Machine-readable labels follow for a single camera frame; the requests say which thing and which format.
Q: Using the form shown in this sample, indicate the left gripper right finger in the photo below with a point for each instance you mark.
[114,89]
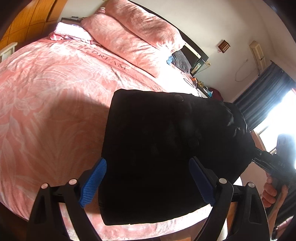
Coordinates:
[250,220]

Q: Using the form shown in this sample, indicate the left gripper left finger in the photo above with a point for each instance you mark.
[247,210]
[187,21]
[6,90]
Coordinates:
[46,222]

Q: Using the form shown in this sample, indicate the black pants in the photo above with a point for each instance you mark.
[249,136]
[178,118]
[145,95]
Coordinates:
[150,138]

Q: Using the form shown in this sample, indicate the right hand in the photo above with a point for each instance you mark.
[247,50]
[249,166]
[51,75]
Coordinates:
[269,194]

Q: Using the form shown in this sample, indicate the dark patterned curtain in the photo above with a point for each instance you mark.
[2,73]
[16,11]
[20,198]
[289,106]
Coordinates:
[264,94]

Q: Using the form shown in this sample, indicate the red cloth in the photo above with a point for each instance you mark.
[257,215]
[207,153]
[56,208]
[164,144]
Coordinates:
[216,94]

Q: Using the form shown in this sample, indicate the pink bed cover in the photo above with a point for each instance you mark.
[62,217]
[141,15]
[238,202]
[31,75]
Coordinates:
[55,97]

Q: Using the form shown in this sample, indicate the dark headboard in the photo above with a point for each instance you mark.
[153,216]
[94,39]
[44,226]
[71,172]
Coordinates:
[194,54]

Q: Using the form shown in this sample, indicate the dark grey pillow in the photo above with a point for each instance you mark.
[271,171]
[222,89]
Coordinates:
[181,62]

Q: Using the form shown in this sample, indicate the blue cloth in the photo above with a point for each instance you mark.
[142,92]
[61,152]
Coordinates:
[170,60]

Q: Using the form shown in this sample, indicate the pink white towel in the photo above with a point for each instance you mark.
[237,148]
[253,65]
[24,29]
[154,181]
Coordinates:
[65,31]

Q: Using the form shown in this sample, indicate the upper pink pillow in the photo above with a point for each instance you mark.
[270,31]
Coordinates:
[149,27]

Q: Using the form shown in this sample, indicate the pink pillow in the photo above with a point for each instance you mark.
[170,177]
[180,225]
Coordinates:
[113,36]
[149,27]

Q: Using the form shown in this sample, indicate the lower pink pillow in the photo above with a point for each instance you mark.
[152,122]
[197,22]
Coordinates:
[113,36]

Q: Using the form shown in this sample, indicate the wooden wardrobe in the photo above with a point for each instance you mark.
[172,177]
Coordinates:
[35,21]

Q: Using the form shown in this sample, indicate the wall air conditioner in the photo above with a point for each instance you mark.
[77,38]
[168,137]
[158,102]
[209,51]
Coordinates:
[258,55]

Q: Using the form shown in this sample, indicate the small wooden wall ornament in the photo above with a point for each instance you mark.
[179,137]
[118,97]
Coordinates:
[223,46]

